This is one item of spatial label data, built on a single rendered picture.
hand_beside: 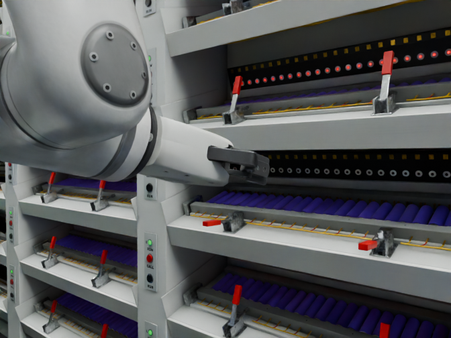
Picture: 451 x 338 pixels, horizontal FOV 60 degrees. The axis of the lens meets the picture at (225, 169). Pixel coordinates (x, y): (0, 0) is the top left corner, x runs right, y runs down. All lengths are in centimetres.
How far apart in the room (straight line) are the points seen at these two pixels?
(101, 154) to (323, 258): 40
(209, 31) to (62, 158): 51
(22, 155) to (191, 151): 14
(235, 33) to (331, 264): 42
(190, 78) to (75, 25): 66
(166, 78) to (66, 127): 60
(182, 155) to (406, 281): 36
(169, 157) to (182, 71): 53
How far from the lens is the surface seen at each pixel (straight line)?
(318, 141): 61
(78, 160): 31
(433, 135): 56
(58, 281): 124
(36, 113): 24
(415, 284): 58
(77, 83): 22
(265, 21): 69
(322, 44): 85
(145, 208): 86
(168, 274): 85
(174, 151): 34
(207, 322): 83
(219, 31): 75
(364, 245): 52
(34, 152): 29
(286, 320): 76
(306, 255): 63
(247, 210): 73
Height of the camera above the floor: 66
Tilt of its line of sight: 2 degrees down
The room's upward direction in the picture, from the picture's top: straight up
